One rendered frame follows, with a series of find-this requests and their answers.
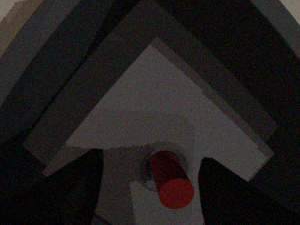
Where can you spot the black open box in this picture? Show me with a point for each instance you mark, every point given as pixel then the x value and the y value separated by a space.
pixel 70 52

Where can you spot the dark red peg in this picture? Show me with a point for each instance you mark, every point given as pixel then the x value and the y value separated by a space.
pixel 173 188

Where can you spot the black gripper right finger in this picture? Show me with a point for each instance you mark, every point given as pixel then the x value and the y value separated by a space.
pixel 228 199

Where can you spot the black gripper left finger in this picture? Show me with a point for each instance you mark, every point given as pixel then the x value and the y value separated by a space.
pixel 67 197

